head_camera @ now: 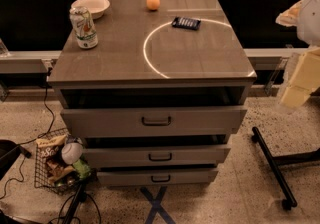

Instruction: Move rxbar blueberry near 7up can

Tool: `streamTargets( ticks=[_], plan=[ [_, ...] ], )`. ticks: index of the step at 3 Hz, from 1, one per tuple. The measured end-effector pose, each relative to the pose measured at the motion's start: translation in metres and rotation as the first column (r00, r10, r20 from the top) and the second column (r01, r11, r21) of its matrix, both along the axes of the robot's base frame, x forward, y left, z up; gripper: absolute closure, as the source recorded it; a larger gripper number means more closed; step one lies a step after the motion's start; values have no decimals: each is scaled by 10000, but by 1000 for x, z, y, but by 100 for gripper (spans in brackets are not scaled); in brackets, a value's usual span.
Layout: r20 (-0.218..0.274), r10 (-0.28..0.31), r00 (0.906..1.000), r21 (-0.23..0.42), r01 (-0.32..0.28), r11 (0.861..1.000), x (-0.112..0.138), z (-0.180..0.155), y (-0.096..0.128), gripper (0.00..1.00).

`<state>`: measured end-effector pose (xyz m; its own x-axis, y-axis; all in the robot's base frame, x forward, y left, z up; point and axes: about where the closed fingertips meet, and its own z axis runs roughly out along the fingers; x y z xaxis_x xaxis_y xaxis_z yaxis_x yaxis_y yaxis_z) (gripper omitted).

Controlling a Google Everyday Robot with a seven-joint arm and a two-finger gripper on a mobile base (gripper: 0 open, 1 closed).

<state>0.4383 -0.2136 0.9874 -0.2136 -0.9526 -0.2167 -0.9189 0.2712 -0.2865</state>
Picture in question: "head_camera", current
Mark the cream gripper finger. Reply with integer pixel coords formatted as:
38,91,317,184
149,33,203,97
289,47,320,93
280,86,310,108

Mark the dark blue rxbar wrapper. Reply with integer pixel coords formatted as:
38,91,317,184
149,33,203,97
171,17,201,31

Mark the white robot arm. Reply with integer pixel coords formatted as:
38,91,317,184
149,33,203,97
276,0,320,109

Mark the green white 7up can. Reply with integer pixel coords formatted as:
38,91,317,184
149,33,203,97
69,6,98,49

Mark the black rolling stand base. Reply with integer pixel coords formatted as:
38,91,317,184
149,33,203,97
251,127,320,211

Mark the top grey drawer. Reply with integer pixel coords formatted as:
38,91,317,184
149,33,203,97
61,106,247,138

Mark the grey drawer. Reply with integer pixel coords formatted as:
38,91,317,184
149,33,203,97
97,168,218,187
61,106,247,138
83,144,230,168

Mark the middle grey drawer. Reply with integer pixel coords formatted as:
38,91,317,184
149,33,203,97
83,144,230,168

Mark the grey drawer cabinet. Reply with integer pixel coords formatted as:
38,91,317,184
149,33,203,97
49,0,256,173

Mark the bottom grey drawer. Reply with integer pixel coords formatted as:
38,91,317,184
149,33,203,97
97,168,218,187

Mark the orange fruit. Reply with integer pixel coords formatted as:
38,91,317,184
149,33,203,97
146,0,160,11

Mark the white bowl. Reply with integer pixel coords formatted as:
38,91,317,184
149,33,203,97
71,0,110,19

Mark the green packet in basket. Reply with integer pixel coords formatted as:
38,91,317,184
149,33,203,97
72,159,91,180

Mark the white ball in basket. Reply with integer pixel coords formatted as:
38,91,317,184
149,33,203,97
61,143,83,165

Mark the black tripod stand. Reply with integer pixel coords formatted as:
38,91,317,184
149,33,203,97
47,182,102,224

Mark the snack bag in basket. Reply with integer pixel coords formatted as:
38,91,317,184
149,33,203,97
36,135,66,169

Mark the black wire basket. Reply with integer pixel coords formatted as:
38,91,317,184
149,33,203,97
34,130,87,194

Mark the black power cable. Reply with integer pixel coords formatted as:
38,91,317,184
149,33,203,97
0,67,56,200

